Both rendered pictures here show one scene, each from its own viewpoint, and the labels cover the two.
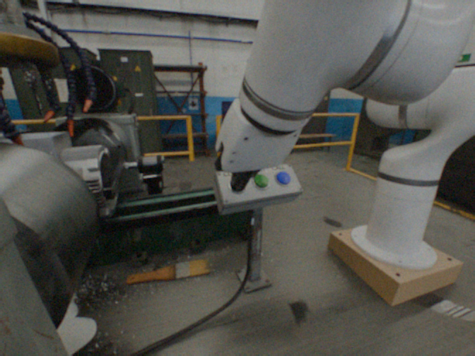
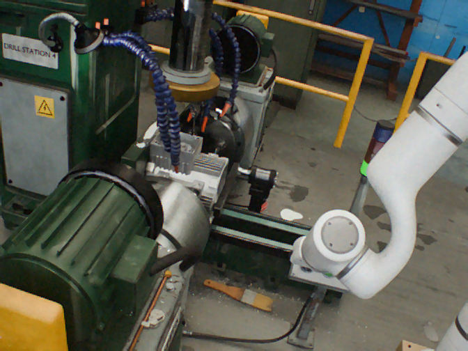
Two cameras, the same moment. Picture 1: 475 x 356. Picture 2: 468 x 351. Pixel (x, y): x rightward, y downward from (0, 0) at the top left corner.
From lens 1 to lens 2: 72 cm
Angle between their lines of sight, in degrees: 27
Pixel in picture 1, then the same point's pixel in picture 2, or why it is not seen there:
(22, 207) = (186, 243)
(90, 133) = (218, 124)
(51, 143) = (190, 157)
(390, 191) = (451, 333)
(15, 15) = (201, 64)
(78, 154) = (205, 168)
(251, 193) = (315, 276)
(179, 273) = (245, 298)
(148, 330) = (208, 325)
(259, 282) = (303, 342)
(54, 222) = not seen: hidden behind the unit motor
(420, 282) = not seen: outside the picture
